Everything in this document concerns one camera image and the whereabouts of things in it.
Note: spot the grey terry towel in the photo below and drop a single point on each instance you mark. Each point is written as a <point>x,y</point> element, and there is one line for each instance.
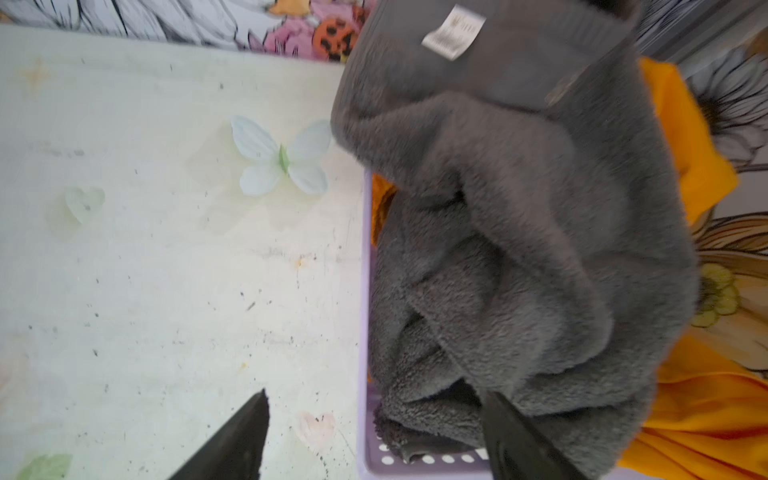
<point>546,88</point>

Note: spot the lilac perforated plastic basket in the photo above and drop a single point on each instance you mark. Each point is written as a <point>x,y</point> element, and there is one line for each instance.
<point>517,284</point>

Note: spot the orange garment with drawstring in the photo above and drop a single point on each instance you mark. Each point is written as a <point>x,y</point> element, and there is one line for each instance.
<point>708,417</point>

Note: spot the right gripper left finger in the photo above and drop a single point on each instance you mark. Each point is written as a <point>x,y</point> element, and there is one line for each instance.
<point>235,451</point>

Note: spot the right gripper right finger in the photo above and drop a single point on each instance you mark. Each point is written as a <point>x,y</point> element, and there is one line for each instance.
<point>516,448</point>

